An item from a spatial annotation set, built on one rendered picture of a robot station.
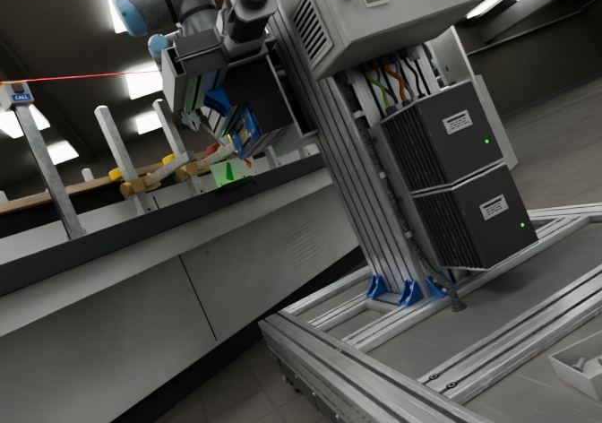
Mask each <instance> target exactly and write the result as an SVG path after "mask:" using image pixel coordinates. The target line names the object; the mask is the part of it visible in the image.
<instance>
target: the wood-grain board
mask: <svg viewBox="0 0 602 423"><path fill-rule="evenodd" d="M194 155H195V157H196V159H194V160H192V161H191V162H195V161H197V159H199V158H201V159H202V160H203V159H205V158H206V157H208V156H210V155H209V153H208V152H207V151H202V152H198V153H195V154H194ZM163 166H165V165H164V162H160V163H157V164H153V165H149V166H146V167H142V168H136V169H135V171H136V173H137V176H138V177H144V176H147V175H146V174H147V173H149V172H150V173H151V174H152V173H153V172H155V171H156V170H158V169H159V168H161V167H163ZM118 183H121V182H120V180H118V181H112V180H111V178H110V176H107V177H102V178H98V179H94V180H91V181H87V182H83V183H80V184H76V185H72V186H67V187H65V191H66V192H67V194H68V196H73V195H77V194H82V193H85V192H89V191H92V190H95V189H99V188H102V187H105V186H111V185H114V184H118ZM50 202H53V201H52V198H51V196H50V194H49V192H45V193H42V194H35V195H32V196H28V197H24V198H21V199H17V200H14V201H10V202H7V203H0V216H1V215H5V214H8V213H11V212H17V211H20V210H24V209H27V208H30V207H33V206H37V205H41V204H43V203H50Z"/></svg>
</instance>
